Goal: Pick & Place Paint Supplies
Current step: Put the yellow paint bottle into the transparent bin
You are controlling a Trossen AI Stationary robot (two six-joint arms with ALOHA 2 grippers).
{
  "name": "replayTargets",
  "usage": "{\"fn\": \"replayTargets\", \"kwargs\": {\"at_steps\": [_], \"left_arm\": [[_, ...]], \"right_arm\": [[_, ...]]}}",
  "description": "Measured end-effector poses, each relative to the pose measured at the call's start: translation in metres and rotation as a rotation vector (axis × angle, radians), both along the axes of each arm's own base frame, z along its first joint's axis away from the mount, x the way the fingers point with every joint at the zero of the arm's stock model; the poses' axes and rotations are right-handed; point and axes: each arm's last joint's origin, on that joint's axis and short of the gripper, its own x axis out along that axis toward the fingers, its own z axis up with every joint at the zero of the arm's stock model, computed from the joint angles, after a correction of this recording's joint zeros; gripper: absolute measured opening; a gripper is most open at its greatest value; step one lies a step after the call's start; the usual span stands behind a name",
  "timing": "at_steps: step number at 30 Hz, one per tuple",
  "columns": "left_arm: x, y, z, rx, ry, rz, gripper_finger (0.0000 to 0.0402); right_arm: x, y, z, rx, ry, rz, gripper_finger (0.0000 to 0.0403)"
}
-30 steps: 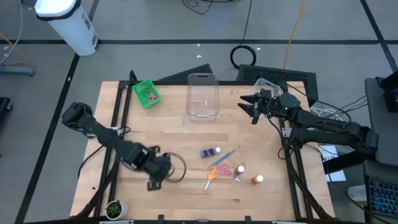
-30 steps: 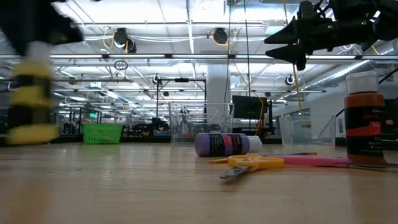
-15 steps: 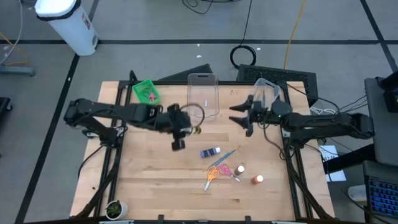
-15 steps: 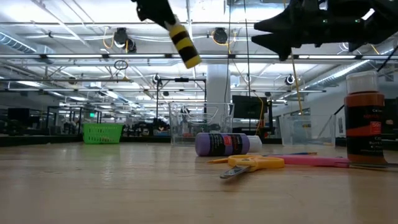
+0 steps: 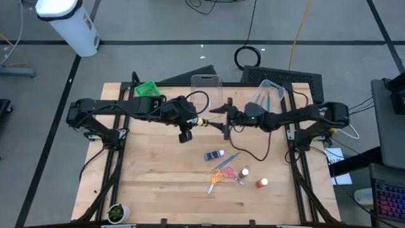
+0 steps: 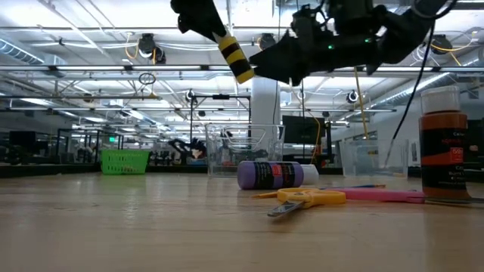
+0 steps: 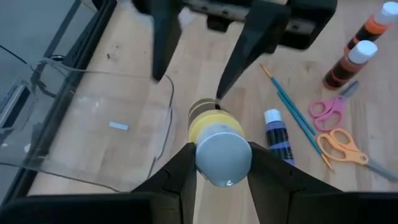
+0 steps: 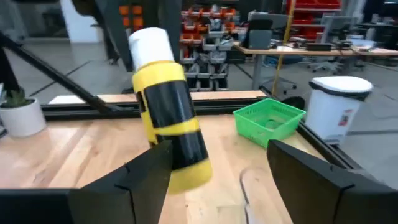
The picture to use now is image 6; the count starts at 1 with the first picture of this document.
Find white building pillar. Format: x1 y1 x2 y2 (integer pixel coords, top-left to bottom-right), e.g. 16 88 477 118
251 77 281 128

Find clear handled plastic bin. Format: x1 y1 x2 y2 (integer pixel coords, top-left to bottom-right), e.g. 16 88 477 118
205 124 286 178

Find pink handled scissors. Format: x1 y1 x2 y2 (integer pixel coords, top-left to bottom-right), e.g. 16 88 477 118
327 187 484 207

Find frosted plastic bin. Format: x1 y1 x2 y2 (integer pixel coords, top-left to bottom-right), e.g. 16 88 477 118
339 139 410 178

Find yellow paint bottle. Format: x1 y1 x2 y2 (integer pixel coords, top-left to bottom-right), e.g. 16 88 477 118
213 32 256 85

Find orange hanging cable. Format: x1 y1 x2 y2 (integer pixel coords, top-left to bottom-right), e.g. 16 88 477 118
308 111 322 170

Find brown paint bottle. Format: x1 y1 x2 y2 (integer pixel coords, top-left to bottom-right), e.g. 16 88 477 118
418 85 472 201

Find green plastic basket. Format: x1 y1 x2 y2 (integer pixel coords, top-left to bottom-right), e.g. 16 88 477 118
101 149 151 176

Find yellow orange handled scissors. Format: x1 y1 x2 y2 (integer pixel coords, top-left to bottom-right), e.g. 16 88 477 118
267 187 347 219

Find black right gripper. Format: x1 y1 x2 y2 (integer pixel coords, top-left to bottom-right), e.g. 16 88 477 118
249 0 383 86

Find black hanging cable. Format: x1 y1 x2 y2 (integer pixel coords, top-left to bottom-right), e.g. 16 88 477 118
299 81 306 159
272 0 283 125

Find purple paint bottle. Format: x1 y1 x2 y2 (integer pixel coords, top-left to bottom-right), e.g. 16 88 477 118
237 160 320 190

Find black monitor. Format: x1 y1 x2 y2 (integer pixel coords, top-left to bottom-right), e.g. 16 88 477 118
282 116 327 146
9 131 37 147

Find yellow hanging cable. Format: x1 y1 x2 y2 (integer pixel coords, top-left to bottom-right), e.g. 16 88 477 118
353 66 370 141

